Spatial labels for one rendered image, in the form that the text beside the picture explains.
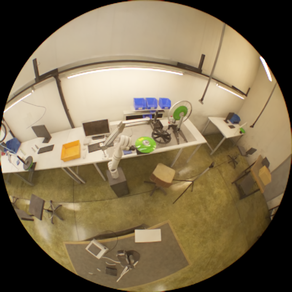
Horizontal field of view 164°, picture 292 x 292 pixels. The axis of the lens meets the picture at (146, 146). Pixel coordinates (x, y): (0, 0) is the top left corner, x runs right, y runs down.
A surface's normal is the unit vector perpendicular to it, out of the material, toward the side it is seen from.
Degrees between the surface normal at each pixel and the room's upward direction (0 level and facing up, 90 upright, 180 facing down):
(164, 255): 0
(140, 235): 0
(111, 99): 90
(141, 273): 0
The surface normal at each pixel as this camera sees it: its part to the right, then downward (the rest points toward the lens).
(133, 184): 0.11, -0.64
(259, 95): -0.95, 0.15
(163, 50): 0.28, 0.76
